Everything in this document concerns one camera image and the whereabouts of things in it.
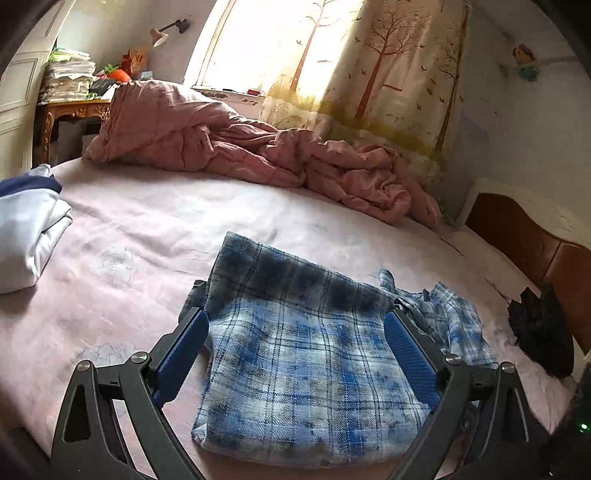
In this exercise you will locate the blue plaid shirt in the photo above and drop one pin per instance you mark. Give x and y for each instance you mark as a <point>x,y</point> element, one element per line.
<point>295,360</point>

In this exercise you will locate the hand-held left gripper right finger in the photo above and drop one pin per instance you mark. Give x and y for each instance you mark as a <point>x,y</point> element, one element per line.
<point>411,353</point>

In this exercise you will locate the orange plush toy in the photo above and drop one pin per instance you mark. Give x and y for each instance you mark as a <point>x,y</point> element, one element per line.
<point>119,74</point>

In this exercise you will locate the stack of papers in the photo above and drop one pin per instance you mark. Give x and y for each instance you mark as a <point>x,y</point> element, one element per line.
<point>64,78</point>

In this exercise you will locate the tree print curtain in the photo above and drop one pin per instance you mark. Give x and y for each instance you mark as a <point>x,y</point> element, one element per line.
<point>383,69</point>

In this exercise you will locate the white folded garment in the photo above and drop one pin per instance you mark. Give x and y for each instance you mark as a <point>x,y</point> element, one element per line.
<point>27,240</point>

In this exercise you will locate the teal wall decoration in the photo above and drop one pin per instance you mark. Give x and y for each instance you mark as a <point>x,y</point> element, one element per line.
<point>526,62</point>

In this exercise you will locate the wall lamp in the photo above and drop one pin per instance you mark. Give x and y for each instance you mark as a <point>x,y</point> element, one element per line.
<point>159,38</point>

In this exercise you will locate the gilded wooden side table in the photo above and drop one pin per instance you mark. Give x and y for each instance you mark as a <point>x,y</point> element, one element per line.
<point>74,110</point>

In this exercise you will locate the wooden headboard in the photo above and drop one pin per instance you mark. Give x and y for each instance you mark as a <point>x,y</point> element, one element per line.
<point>521,235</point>

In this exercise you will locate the pink quilt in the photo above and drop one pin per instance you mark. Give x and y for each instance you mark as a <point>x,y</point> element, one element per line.
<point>184,134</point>

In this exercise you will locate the black garment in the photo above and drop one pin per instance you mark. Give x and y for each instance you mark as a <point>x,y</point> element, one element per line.
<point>540,332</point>

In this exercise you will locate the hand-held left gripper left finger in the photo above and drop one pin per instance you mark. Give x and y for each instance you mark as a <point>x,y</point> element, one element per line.
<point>182,346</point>

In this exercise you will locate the orange paper bag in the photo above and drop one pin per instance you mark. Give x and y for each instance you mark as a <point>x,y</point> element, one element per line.
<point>136,60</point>

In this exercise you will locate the window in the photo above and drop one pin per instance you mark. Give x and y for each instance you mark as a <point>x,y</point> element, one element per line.
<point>258,46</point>

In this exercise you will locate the pink pillow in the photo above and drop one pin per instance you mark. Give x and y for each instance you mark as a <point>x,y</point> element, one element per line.
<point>489,263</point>

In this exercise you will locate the white panelled wardrobe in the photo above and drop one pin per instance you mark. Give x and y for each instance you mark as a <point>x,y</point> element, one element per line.
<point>23,92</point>

